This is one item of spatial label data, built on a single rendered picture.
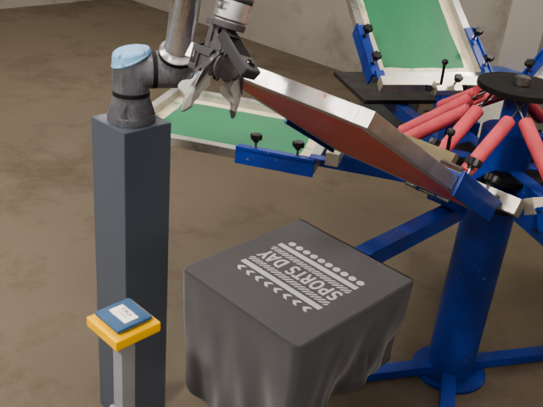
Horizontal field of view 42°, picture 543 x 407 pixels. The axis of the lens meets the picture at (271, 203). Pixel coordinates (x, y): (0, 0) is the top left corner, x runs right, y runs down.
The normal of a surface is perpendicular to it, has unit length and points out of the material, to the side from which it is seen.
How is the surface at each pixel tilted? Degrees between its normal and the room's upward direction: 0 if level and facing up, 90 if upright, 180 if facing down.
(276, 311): 0
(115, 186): 90
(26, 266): 0
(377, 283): 0
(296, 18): 90
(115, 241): 90
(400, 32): 32
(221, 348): 92
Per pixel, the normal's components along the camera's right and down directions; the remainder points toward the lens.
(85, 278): 0.08, -0.88
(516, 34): -0.70, 0.27
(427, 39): 0.21, -0.51
